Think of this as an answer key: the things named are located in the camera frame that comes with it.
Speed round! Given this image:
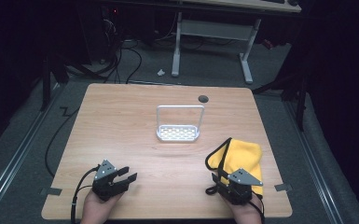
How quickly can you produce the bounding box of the dark computer tower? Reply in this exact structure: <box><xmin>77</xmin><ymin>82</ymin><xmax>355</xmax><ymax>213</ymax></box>
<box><xmin>99</xmin><ymin>6</ymin><xmax>122</xmax><ymax>63</ymax></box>

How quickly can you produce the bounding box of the metal floor rail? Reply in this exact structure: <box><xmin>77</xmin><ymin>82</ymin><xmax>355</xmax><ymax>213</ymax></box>
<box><xmin>0</xmin><ymin>82</ymin><xmax>62</xmax><ymax>218</ymax></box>
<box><xmin>283</xmin><ymin>101</ymin><xmax>346</xmax><ymax>224</ymax></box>

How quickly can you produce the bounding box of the black cable bundle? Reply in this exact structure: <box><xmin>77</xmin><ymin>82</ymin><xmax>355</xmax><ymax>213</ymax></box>
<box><xmin>64</xmin><ymin>46</ymin><xmax>122</xmax><ymax>83</ymax></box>

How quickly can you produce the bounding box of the person's right hand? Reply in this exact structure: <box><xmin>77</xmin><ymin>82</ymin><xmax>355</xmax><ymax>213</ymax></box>
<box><xmin>227</xmin><ymin>192</ymin><xmax>267</xmax><ymax>224</ymax></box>

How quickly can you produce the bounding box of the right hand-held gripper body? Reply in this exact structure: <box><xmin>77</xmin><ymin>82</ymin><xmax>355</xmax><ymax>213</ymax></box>
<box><xmin>214</xmin><ymin>167</ymin><xmax>264</xmax><ymax>206</ymax></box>

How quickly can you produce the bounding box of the white desk with metal frame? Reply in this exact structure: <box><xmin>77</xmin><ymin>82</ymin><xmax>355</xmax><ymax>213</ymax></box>
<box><xmin>171</xmin><ymin>0</ymin><xmax>302</xmax><ymax>85</ymax></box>

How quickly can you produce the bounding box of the black metal stand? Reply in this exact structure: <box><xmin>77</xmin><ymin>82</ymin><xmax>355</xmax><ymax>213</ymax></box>
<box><xmin>251</xmin><ymin>74</ymin><xmax>309</xmax><ymax>132</ymax></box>
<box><xmin>40</xmin><ymin>52</ymin><xmax>69</xmax><ymax>111</ymax></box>

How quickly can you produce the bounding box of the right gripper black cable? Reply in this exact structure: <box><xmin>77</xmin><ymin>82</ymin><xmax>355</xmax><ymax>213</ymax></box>
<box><xmin>248</xmin><ymin>192</ymin><xmax>267</xmax><ymax>224</ymax></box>

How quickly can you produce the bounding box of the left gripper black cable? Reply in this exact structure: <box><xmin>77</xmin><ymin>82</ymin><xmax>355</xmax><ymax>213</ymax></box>
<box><xmin>70</xmin><ymin>165</ymin><xmax>102</xmax><ymax>224</ymax></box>

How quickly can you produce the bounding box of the person's left hand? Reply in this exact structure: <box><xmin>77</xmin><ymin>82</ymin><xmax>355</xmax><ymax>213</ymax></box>
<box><xmin>79</xmin><ymin>188</ymin><xmax>126</xmax><ymax>224</ymax></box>

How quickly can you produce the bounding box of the looped black floor cable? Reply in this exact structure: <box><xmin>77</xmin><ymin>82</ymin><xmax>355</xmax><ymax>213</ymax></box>
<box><xmin>117</xmin><ymin>46</ymin><xmax>144</xmax><ymax>84</ymax></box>

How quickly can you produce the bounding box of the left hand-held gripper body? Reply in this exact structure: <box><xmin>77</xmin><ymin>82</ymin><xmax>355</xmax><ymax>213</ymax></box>
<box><xmin>91</xmin><ymin>159</ymin><xmax>129</xmax><ymax>202</ymax></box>

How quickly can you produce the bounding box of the yellow towel with black trim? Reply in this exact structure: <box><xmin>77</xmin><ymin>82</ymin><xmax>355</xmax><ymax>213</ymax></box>
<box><xmin>204</xmin><ymin>137</ymin><xmax>264</xmax><ymax>197</ymax></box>

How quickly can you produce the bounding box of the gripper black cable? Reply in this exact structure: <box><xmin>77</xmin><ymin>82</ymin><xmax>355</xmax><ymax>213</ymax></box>
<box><xmin>248</xmin><ymin>192</ymin><xmax>267</xmax><ymax>224</ymax></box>
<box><xmin>70</xmin><ymin>165</ymin><xmax>102</xmax><ymax>224</ymax></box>

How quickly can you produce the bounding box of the thin black floor cable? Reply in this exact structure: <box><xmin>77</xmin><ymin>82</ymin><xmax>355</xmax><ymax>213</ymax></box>
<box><xmin>44</xmin><ymin>105</ymin><xmax>82</xmax><ymax>180</ymax></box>

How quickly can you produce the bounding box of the grey tape piece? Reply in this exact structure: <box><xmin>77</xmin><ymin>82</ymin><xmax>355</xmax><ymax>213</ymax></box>
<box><xmin>40</xmin><ymin>187</ymin><xmax>63</xmax><ymax>197</ymax></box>
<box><xmin>274</xmin><ymin>183</ymin><xmax>293</xmax><ymax>192</ymax></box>

